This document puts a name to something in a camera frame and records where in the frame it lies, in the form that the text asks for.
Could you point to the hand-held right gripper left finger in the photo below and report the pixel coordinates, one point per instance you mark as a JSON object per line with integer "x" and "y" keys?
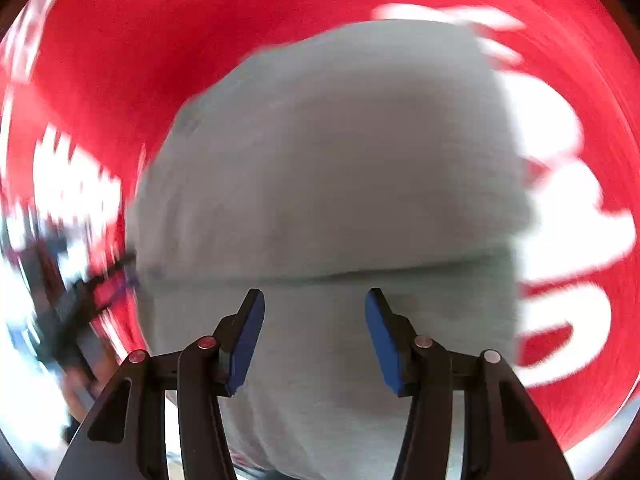
{"x": 248, "y": 340}

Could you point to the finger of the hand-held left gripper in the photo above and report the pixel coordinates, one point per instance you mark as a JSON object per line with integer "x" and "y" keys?
{"x": 85, "y": 305}

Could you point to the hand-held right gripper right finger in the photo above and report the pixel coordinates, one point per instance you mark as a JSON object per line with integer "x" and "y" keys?
{"x": 382, "y": 345}

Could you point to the grey small garment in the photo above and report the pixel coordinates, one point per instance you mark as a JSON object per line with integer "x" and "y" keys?
{"x": 330, "y": 180}

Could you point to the red printed blanket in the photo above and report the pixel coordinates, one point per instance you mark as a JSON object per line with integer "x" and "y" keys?
{"x": 280, "y": 5}

